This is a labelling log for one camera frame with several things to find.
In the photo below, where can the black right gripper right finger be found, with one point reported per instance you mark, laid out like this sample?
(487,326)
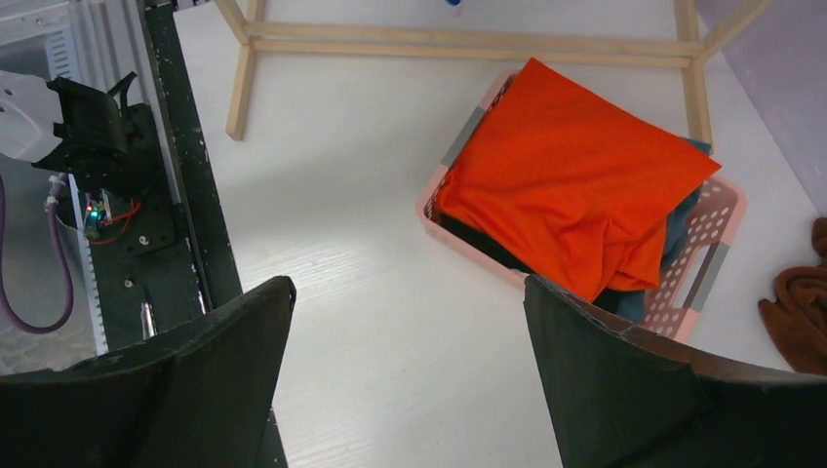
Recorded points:
(619,395)

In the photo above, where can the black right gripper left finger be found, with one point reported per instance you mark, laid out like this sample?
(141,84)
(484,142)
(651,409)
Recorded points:
(198,395)

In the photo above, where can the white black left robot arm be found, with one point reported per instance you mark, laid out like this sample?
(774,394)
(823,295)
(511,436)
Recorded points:
(64,126)

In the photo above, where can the dark garment under orange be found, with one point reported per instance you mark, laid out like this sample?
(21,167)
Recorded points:
(672,252)

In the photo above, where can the pink perforated plastic basket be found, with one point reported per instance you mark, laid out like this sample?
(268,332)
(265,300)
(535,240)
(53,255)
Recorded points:
(675,305)

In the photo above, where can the brown cloth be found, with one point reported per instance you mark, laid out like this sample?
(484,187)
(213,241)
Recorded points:
(796,319)

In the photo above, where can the orange folded garment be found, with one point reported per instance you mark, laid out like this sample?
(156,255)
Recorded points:
(542,103)

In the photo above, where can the wooden clothes rack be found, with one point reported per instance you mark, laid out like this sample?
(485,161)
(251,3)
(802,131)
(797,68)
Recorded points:
(688,52)

